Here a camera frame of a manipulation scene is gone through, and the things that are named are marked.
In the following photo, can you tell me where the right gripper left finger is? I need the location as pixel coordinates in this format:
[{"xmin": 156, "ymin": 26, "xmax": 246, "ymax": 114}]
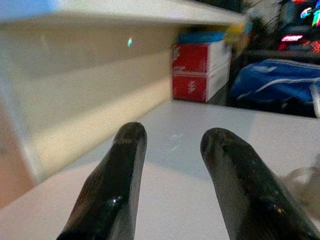
[{"xmin": 56, "ymin": 121, "xmax": 148, "ymax": 240}]

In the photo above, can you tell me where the teal flat item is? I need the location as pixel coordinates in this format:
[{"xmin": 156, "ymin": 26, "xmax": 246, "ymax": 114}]
[{"xmin": 177, "ymin": 32, "xmax": 226, "ymax": 45}]

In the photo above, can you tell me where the white table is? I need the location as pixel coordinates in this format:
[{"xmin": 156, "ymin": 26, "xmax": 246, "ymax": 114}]
[{"xmin": 0, "ymin": 0, "xmax": 247, "ymax": 183}]

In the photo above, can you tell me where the blue bag with white stripes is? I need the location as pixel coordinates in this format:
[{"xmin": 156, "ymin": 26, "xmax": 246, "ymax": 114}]
[{"xmin": 228, "ymin": 58, "xmax": 320, "ymax": 107}]

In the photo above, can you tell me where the colourful neon light display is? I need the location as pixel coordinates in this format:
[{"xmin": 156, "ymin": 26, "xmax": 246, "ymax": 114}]
[{"xmin": 277, "ymin": 0, "xmax": 320, "ymax": 55}]

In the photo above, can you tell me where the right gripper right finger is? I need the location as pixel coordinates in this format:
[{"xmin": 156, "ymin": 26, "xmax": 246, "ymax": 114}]
[{"xmin": 199, "ymin": 127, "xmax": 320, "ymax": 240}]

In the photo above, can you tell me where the red and white cardboard box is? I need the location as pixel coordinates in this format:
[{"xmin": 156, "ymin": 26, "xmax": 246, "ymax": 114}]
[{"xmin": 171, "ymin": 41, "xmax": 232, "ymax": 103}]

